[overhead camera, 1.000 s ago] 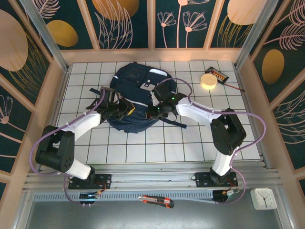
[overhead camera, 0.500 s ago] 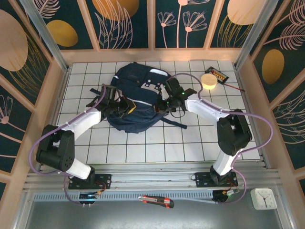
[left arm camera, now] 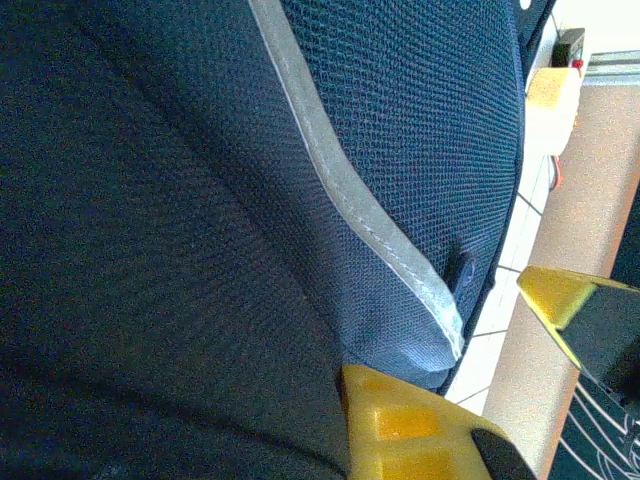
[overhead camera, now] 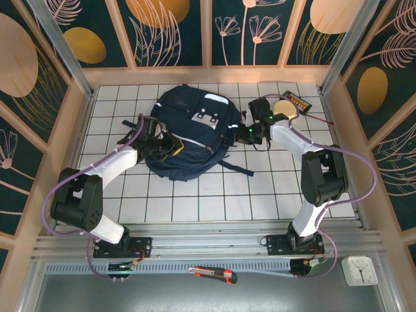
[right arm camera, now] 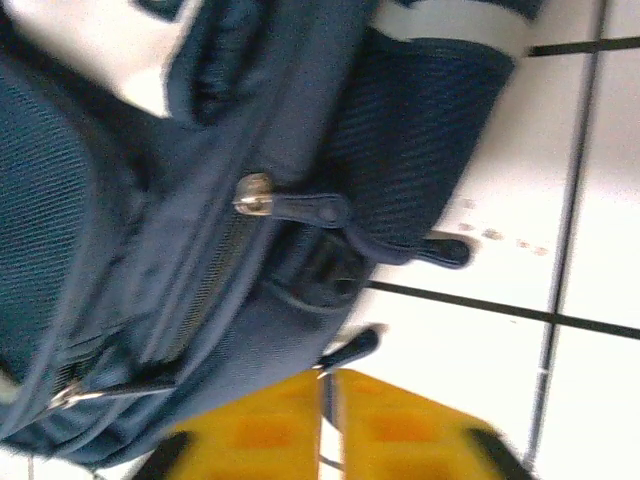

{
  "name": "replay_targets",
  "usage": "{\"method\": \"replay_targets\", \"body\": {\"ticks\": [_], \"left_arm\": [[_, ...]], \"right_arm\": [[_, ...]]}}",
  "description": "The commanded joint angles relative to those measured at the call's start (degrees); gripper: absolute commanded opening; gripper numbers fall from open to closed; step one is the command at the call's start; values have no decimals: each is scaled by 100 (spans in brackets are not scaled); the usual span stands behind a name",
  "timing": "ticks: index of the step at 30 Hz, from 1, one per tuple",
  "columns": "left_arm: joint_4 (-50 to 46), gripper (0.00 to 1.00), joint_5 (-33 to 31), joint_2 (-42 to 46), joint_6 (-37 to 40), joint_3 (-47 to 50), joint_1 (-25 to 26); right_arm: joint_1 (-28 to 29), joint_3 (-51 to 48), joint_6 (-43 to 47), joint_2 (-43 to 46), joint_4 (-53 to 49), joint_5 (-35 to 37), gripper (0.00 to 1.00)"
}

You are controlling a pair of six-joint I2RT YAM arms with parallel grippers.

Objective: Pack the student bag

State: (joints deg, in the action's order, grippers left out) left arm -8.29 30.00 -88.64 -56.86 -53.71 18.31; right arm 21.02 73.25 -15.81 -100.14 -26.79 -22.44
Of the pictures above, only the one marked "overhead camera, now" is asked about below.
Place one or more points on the navy blue backpack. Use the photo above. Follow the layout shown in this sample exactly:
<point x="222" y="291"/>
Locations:
<point x="182" y="107"/>

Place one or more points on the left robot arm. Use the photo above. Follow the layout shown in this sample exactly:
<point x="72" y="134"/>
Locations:
<point x="78" y="201"/>

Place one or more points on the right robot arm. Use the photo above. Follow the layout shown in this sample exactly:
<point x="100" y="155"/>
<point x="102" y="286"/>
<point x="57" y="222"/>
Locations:
<point x="325" y="178"/>

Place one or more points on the black charger box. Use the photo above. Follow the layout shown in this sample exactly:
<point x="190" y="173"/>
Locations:
<point x="300" y="102"/>

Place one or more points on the black controller board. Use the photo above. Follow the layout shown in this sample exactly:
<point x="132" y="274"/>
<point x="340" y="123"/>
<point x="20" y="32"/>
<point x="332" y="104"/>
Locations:
<point x="305" y="265"/>
<point x="118" y="267"/>

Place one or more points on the orange black utility knife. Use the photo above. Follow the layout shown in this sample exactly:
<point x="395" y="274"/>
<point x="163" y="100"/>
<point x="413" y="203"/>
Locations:
<point x="213" y="274"/>

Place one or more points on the white alarm clock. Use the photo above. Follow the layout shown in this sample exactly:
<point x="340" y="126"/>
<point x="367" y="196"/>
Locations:
<point x="359" y="271"/>

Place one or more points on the aluminium side rail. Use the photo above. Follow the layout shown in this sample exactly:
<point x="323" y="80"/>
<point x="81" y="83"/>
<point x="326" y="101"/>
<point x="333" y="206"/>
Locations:
<point x="85" y="123"/>
<point x="327" y="110"/>

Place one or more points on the aluminium mounting rail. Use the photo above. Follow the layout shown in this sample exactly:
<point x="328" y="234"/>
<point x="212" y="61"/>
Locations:
<point x="208" y="240"/>

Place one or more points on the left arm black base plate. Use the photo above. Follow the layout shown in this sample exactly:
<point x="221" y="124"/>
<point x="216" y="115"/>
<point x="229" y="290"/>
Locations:
<point x="143" y="247"/>

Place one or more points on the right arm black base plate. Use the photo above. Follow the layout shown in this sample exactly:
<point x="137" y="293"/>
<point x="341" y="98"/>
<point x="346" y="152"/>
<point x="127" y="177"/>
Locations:
<point x="276" y="243"/>

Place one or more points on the aluminium corner post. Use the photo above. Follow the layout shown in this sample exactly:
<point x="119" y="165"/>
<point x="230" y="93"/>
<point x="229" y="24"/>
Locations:
<point x="63" y="48"/>
<point x="348" y="48"/>

